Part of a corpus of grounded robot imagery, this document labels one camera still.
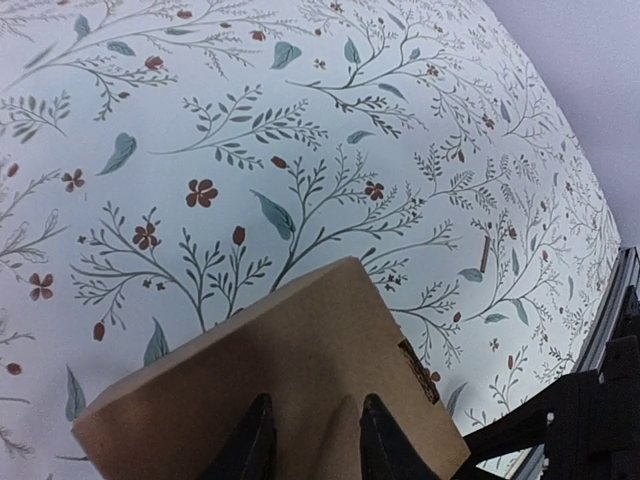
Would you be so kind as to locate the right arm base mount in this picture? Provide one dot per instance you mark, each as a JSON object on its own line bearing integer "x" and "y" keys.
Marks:
{"x": 586, "y": 422}

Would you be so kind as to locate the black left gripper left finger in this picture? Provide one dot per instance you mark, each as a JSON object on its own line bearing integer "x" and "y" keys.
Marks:
{"x": 250, "y": 451}

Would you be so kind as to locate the floral patterned table mat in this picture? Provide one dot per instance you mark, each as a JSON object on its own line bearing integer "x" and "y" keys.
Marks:
{"x": 166, "y": 163}

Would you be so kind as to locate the aluminium front rail frame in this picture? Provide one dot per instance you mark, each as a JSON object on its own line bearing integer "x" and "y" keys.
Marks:
{"x": 625, "y": 273}

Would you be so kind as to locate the brown cardboard box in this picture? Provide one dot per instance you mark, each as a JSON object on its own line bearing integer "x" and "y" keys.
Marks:
{"x": 323, "y": 337}

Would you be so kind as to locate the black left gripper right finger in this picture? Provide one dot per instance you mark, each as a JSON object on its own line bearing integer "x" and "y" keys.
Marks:
{"x": 385, "y": 451}

